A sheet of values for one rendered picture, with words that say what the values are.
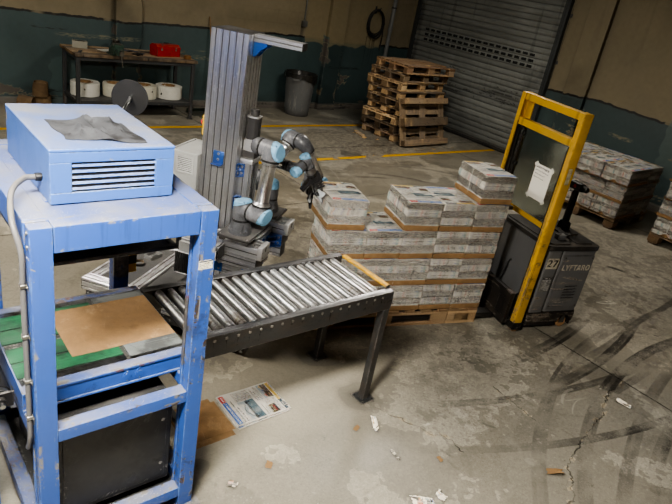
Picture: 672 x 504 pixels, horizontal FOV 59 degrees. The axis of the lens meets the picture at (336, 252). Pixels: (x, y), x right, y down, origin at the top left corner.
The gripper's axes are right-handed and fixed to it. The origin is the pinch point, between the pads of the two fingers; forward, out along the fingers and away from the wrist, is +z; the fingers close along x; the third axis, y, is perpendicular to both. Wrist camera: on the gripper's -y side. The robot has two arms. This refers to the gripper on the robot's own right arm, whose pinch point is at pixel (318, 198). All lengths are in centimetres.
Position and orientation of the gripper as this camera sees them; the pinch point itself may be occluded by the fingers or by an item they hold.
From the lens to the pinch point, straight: 426.4
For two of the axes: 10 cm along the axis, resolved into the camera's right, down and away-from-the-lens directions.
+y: 8.9, -4.4, 1.3
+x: -3.4, -4.5, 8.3
